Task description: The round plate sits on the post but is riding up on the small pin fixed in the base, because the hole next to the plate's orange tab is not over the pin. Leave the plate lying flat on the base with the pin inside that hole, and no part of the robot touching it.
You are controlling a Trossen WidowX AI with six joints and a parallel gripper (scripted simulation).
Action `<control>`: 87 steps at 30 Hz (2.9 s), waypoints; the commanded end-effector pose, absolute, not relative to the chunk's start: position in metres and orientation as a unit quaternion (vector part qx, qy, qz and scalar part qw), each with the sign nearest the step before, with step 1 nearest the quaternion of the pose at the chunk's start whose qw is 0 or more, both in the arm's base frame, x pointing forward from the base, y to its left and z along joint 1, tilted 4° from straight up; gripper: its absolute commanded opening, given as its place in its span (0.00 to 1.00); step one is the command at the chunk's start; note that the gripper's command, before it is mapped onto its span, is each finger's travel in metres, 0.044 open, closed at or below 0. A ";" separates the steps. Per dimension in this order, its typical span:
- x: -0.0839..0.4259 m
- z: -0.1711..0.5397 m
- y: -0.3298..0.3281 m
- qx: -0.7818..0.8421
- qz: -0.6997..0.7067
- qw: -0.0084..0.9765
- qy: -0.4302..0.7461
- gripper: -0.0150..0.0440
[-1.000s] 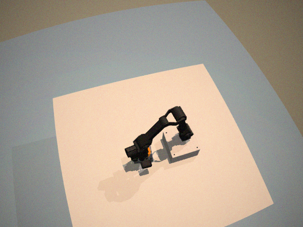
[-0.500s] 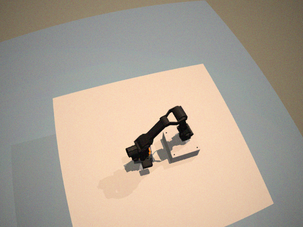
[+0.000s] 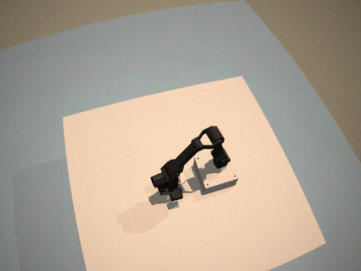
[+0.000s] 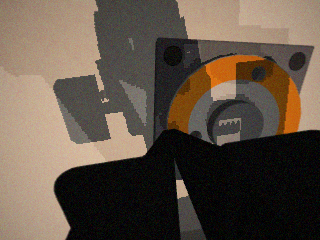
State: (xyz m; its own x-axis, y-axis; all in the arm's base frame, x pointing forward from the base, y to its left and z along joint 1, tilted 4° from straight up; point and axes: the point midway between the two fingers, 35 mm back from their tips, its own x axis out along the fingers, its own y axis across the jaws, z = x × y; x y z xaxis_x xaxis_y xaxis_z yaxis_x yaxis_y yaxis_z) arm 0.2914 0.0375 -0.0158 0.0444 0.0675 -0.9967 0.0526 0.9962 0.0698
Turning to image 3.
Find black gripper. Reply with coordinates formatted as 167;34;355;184
167;179;183;202

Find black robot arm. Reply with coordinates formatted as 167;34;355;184
151;126;231;193

